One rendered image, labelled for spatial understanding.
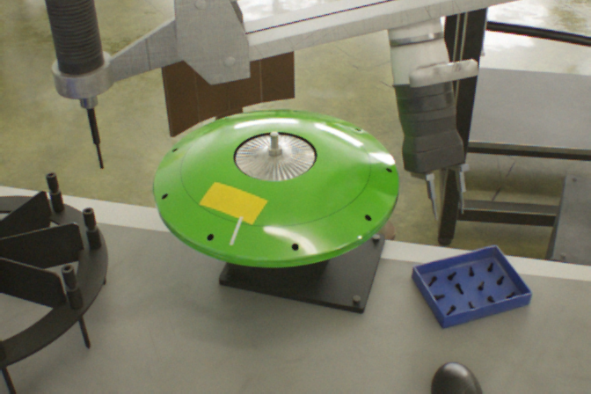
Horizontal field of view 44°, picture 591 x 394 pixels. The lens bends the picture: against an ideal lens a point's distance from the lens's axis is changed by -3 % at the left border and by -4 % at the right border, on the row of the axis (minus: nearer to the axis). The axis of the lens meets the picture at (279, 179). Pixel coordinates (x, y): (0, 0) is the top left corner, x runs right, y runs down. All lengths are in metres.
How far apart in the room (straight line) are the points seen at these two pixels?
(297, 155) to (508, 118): 1.72
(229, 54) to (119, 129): 2.48
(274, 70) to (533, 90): 1.28
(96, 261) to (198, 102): 0.79
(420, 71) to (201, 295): 0.41
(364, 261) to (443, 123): 0.22
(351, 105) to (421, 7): 2.51
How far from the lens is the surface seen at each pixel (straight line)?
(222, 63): 0.60
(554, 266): 1.09
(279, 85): 1.78
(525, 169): 2.86
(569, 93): 2.81
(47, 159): 2.98
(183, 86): 1.66
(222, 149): 0.96
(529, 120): 2.61
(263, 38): 0.61
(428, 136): 0.97
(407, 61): 0.95
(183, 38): 0.59
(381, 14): 0.61
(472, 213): 2.38
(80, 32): 0.60
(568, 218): 1.29
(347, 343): 0.95
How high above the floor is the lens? 1.64
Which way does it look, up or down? 37 degrees down
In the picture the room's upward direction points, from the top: 2 degrees counter-clockwise
